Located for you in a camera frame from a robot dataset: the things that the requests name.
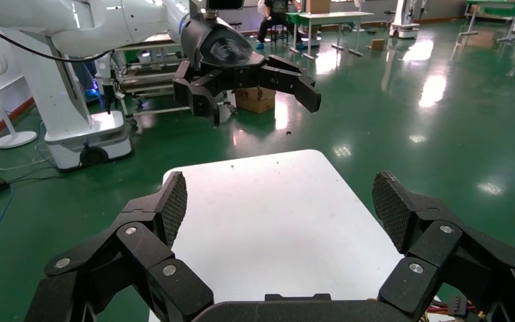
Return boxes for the red wires with black connector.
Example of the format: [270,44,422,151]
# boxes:
[426,295,478,322]

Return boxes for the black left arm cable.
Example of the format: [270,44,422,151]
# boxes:
[0,21,114,63]

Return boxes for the green topped table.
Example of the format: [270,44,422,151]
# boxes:
[458,0,515,44]
[285,11,375,62]

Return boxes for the white standing fan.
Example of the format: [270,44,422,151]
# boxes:
[0,35,38,150]

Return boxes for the person in blue trousers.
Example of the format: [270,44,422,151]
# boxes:
[70,60,103,102]

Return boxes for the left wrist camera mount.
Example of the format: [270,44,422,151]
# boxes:
[205,0,246,11]

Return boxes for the seated person in black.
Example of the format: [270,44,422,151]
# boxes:
[255,0,307,50]

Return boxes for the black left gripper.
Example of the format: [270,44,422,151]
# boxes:
[172,15,323,129]

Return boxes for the white robot torso and base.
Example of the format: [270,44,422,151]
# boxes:
[11,33,134,172]

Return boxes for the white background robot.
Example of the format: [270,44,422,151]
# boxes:
[388,0,422,40]

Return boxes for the metal wheeled trolley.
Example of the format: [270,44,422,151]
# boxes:
[95,33,236,129]

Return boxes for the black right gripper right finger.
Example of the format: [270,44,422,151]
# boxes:
[371,170,515,322]

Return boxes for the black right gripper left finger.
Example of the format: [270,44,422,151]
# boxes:
[25,170,215,322]

